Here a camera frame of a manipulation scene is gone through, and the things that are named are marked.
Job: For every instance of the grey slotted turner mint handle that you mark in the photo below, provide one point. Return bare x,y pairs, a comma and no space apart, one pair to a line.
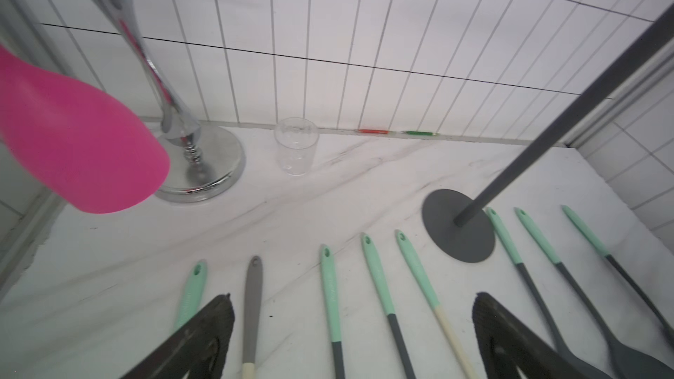
626,361

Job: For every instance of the grey ladle spoon mint handle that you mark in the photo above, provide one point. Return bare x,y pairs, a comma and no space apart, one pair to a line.
601,249

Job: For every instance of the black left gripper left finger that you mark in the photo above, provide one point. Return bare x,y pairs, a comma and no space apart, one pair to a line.
197,350

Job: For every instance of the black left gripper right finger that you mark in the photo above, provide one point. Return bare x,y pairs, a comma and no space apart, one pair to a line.
509,349

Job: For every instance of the cream turner mint handle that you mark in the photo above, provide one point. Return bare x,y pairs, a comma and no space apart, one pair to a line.
414,263

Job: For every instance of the clear small glass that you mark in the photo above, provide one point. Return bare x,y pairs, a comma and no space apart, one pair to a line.
297,141

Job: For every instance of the pink plastic wine glass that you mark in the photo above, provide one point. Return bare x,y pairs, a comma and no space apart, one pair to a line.
82,143

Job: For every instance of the chrome wine glass rack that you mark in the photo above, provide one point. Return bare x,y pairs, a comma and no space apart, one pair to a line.
205,161

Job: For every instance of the cream spatula grey handle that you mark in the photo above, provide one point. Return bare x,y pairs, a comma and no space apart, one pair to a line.
252,312

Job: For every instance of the grey spatula mint handle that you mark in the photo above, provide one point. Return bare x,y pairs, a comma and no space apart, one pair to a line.
561,347
330,290
378,276

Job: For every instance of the cream spatula mint handle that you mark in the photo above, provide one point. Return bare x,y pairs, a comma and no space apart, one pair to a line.
192,294

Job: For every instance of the dark grey utensil rack stand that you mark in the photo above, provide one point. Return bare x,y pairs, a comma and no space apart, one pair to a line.
458,225

